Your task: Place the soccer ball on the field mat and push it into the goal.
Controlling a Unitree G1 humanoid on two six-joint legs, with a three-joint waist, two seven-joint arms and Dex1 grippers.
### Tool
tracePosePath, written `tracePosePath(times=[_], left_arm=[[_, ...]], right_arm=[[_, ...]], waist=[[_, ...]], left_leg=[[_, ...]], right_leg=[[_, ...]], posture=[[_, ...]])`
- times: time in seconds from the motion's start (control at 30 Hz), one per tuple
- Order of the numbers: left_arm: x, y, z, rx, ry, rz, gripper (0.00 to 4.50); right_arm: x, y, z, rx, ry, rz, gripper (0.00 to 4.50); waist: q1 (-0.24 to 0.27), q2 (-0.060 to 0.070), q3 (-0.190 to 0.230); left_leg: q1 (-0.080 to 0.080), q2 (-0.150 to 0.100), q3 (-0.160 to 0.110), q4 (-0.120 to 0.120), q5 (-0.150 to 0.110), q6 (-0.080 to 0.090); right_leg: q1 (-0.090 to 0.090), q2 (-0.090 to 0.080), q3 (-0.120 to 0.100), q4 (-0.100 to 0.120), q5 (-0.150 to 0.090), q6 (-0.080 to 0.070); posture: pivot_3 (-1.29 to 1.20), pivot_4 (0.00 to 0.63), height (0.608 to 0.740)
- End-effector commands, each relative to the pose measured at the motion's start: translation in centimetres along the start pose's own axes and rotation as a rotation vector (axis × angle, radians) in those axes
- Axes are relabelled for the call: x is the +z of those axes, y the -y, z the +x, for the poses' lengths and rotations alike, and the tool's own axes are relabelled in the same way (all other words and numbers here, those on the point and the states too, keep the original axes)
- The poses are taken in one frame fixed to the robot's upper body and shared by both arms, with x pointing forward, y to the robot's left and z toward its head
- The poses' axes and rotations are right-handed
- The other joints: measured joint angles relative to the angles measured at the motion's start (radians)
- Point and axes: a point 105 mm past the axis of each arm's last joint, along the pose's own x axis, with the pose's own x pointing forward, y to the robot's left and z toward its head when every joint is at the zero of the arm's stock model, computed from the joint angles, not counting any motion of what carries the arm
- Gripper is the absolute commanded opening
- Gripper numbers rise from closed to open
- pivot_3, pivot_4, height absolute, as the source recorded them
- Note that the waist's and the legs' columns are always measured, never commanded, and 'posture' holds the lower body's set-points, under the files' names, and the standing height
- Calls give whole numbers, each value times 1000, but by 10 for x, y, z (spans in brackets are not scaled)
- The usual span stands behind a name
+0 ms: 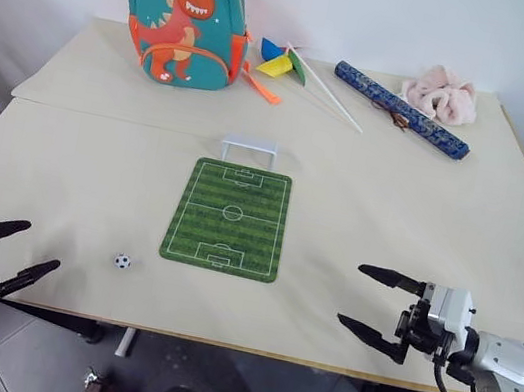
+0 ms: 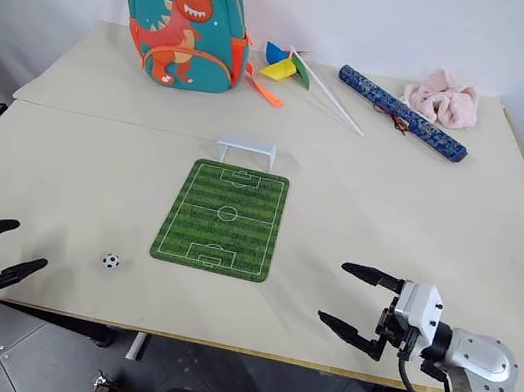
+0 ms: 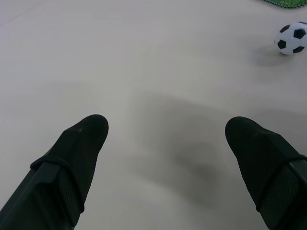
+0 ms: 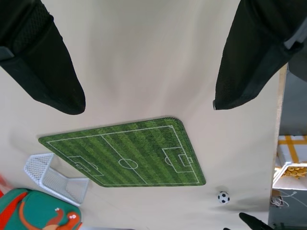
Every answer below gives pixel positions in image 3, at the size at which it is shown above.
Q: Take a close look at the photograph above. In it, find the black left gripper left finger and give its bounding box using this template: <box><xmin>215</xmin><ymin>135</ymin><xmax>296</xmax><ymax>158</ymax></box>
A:
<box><xmin>0</xmin><ymin>114</ymin><xmax>109</xmax><ymax>230</ymax></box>

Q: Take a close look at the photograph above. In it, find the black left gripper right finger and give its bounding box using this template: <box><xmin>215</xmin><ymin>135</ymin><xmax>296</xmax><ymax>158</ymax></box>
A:
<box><xmin>224</xmin><ymin>116</ymin><xmax>307</xmax><ymax>230</ymax></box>

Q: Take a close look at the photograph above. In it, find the small soccer ball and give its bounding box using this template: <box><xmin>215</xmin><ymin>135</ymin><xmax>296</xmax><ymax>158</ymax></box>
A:
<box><xmin>274</xmin><ymin>22</ymin><xmax>307</xmax><ymax>56</ymax></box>

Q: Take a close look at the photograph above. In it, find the green artificial grass mat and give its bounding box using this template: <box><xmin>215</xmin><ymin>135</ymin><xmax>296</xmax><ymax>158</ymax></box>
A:
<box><xmin>260</xmin><ymin>0</ymin><xmax>307</xmax><ymax>10</ymax></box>

